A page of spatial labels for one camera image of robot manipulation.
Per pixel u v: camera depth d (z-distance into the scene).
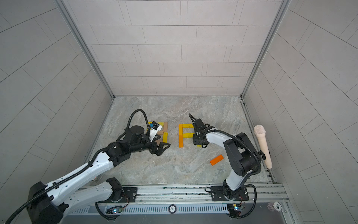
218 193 0.72
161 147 0.63
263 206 0.68
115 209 0.66
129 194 0.71
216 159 0.85
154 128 0.63
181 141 0.91
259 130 0.62
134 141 0.56
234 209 0.68
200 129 0.72
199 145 0.89
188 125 0.98
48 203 0.37
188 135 0.93
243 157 0.46
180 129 0.96
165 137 0.91
